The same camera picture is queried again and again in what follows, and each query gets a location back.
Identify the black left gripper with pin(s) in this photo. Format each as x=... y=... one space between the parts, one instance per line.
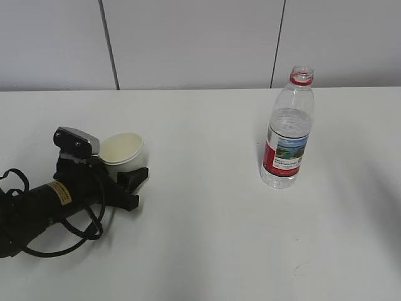
x=89 y=181

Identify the white paper cup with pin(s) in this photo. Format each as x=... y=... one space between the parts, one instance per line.
x=122 y=152

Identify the clear plastic water bottle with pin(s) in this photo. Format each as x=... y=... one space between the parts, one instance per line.
x=289 y=127

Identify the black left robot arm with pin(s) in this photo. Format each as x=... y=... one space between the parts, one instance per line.
x=27 y=213

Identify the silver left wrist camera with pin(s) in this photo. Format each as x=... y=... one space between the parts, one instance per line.
x=76 y=143

